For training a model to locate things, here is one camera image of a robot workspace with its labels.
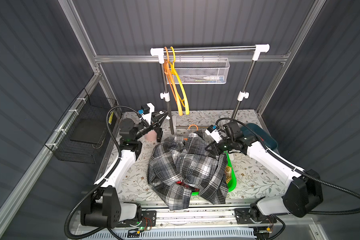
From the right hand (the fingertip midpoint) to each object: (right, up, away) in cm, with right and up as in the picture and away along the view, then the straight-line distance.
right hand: (209, 147), depth 80 cm
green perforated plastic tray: (+12, -18, -4) cm, 21 cm away
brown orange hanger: (-12, +4, 0) cm, 13 cm away
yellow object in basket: (-55, +16, +2) cm, 57 cm away
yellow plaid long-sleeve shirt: (+9, -13, -2) cm, 16 cm away
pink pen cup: (-36, +5, +22) cm, 43 cm away
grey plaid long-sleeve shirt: (-18, -7, -7) cm, 20 cm away
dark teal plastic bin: (+43, +2, +19) cm, 47 cm away
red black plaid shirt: (-9, -20, -8) cm, 23 cm away
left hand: (-21, +18, -12) cm, 30 cm away
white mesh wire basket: (+1, +58, +44) cm, 73 cm away
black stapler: (-31, +6, +24) cm, 40 cm away
